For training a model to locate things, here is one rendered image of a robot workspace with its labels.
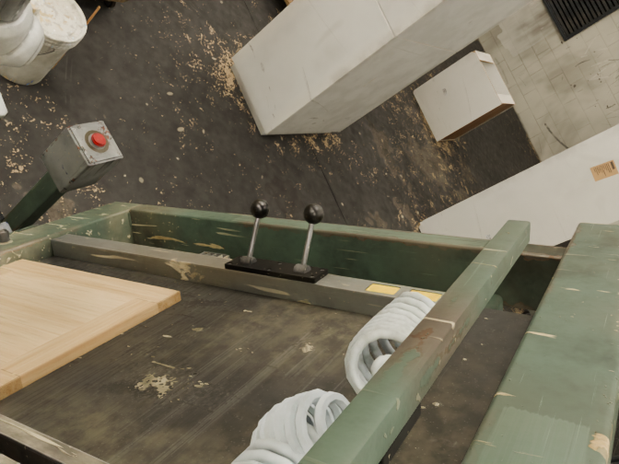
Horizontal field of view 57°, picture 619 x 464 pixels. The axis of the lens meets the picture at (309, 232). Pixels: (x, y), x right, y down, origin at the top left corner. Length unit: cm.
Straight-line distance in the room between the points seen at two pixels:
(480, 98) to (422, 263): 469
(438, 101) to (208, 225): 469
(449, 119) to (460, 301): 553
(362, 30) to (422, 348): 301
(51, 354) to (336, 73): 266
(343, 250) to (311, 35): 237
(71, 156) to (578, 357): 133
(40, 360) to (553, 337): 69
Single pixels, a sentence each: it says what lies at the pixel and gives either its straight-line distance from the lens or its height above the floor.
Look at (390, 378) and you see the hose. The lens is 29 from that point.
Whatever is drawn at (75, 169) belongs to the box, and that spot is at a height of 87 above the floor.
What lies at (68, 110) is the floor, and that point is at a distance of 293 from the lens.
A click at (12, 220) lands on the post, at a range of 203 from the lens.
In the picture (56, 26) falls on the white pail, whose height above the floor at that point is 36.
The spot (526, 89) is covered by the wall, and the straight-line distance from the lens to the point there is 900.
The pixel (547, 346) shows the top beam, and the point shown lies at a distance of 67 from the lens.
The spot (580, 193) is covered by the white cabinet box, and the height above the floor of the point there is 122.
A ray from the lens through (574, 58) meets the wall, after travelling 889.
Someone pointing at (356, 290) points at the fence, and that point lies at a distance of 94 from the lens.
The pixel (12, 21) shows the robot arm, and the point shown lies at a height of 108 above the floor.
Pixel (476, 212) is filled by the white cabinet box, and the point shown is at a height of 50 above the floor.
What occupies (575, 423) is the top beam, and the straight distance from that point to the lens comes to 56.
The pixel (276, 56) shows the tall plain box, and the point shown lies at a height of 38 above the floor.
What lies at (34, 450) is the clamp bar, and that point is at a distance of 64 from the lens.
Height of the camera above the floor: 214
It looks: 36 degrees down
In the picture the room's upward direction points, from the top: 61 degrees clockwise
